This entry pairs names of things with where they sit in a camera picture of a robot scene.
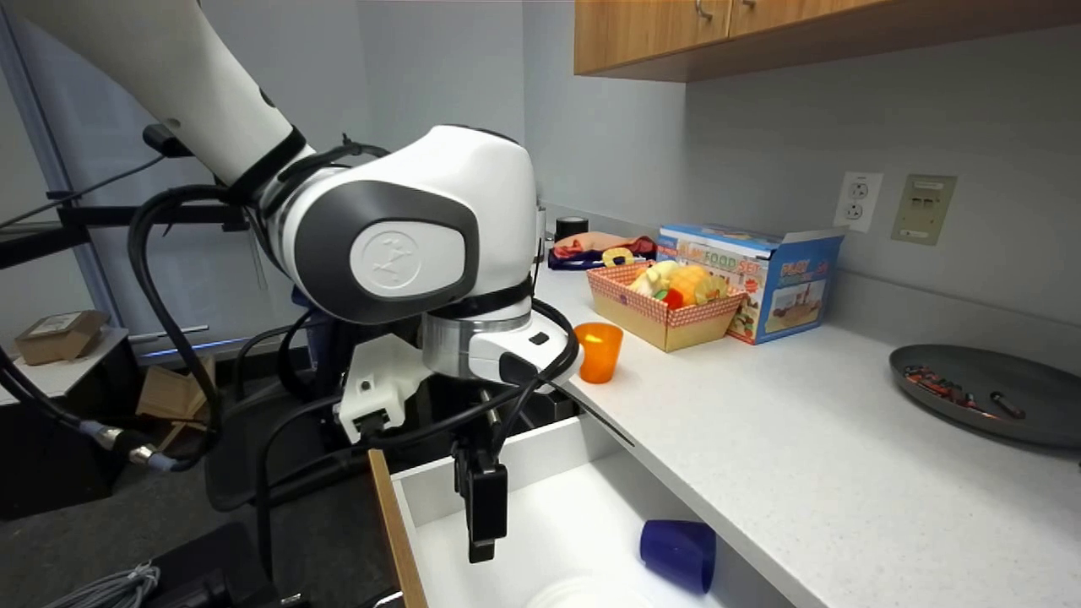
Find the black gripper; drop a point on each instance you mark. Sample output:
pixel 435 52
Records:
pixel 481 479

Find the wooden top drawer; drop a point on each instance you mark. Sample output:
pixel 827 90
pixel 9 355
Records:
pixel 576 511

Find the orange translucent cup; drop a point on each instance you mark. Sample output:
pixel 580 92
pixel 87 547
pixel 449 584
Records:
pixel 601 352

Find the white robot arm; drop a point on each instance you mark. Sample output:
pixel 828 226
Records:
pixel 442 230

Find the blue cup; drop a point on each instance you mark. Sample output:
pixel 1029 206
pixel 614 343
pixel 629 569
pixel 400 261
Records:
pixel 682 550

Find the checkered cardboard food tray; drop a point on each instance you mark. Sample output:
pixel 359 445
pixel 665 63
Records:
pixel 654 317

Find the blue play food box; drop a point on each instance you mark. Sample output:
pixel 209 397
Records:
pixel 785 279

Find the cardboard box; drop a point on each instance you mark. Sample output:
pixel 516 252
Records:
pixel 63 335

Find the wooden upper cabinet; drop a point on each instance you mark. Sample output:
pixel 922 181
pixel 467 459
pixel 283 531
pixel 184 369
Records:
pixel 714 37

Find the dark round plate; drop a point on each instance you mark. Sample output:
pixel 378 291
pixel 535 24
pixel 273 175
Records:
pixel 992 391

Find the white wall outlet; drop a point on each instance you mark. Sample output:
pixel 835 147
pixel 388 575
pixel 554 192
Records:
pixel 856 201

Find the beige wall switch plate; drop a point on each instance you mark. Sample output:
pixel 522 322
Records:
pixel 923 206

